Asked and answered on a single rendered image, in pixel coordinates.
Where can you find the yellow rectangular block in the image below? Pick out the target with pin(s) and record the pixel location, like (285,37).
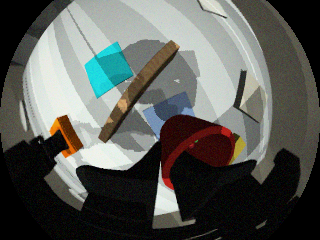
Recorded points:
(239,145)

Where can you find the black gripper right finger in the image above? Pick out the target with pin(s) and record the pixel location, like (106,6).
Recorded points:
(195,181)

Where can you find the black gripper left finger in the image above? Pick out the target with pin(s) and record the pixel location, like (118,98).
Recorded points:
(138,183)

